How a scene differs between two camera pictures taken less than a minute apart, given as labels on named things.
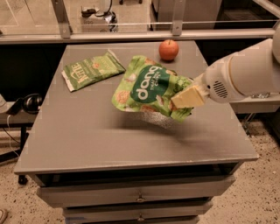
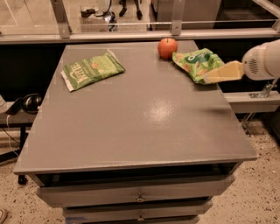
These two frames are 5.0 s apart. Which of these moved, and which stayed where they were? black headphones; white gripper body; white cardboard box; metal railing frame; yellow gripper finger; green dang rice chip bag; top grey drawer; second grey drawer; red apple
Moved: white gripper body; green dang rice chip bag; yellow gripper finger
Stayed: metal railing frame; second grey drawer; top grey drawer; white cardboard box; black headphones; red apple
